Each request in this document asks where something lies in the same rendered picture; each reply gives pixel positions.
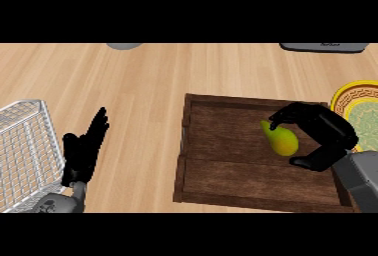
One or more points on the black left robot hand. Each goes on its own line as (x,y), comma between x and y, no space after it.
(84,150)

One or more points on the grey rounded object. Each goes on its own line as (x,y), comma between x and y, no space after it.
(125,45)

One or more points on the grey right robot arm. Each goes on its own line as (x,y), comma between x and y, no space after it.
(363,181)

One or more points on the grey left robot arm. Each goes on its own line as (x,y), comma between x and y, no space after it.
(64,200)

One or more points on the dark brown wooden tray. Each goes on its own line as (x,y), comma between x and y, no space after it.
(237,173)

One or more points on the yellow green pear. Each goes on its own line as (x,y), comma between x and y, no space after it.
(283,141)

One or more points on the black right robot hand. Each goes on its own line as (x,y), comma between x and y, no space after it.
(327,133)

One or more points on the dark grey flat appliance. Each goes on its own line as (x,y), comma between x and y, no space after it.
(324,47)

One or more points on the yellow patterned plate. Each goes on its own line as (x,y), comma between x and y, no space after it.
(363,106)

